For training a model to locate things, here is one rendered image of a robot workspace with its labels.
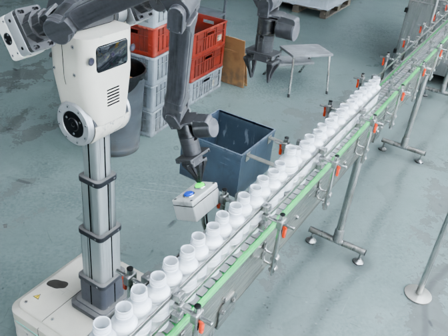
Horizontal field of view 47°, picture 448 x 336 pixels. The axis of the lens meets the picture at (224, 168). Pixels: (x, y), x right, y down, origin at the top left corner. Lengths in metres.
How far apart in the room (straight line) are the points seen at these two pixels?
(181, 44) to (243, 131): 1.21
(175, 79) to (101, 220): 0.82
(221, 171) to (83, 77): 0.81
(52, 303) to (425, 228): 2.41
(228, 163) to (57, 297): 0.97
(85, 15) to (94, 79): 0.33
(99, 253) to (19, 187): 1.61
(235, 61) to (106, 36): 3.51
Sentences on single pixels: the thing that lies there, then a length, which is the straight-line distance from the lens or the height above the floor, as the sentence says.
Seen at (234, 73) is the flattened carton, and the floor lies 0.13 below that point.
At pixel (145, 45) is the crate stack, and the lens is 3.90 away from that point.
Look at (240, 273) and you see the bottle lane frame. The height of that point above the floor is 0.94.
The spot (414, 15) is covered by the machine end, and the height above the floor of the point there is 0.68.
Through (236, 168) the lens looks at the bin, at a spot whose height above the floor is 0.88.
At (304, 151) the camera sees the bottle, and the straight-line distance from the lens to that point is 1.83.
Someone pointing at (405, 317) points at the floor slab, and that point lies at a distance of 2.99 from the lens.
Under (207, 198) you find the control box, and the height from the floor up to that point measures 1.10.
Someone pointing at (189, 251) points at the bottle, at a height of 1.14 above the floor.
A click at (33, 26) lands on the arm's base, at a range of 1.52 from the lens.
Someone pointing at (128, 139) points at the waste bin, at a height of 0.15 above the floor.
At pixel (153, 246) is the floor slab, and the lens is 3.08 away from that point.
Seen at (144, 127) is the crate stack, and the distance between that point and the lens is 4.16.
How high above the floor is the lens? 2.02
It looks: 32 degrees down
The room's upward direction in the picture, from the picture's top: 6 degrees clockwise
